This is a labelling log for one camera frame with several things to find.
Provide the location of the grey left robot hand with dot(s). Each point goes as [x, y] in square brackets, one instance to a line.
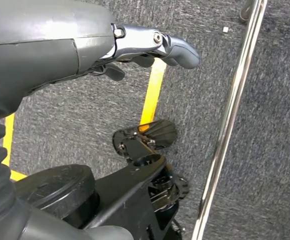
[35, 39]

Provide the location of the small white scrap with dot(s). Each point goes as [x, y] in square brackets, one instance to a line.
[226, 30]

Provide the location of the steel workbench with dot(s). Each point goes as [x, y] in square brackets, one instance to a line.
[233, 99]

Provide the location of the yellow floor tape square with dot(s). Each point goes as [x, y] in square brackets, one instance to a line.
[152, 96]

